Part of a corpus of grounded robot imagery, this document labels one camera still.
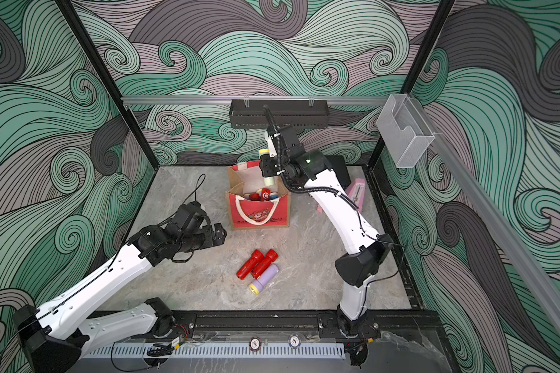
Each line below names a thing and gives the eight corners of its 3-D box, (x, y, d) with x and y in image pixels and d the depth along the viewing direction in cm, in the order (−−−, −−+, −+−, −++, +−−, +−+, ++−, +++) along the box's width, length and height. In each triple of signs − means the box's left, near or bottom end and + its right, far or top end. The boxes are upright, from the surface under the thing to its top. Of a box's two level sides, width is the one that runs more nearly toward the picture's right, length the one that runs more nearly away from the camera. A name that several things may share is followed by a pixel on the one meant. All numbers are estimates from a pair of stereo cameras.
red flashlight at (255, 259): (236, 276, 85) (235, 273, 83) (256, 251, 92) (256, 248, 89) (244, 283, 84) (243, 280, 81) (264, 257, 90) (264, 253, 88)
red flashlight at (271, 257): (251, 275, 86) (250, 272, 84) (270, 251, 92) (270, 247, 90) (259, 282, 84) (259, 279, 82) (278, 257, 91) (279, 253, 88)
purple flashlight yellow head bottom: (249, 289, 82) (248, 286, 79) (273, 264, 88) (273, 260, 85) (256, 296, 81) (255, 293, 78) (279, 270, 87) (280, 267, 84)
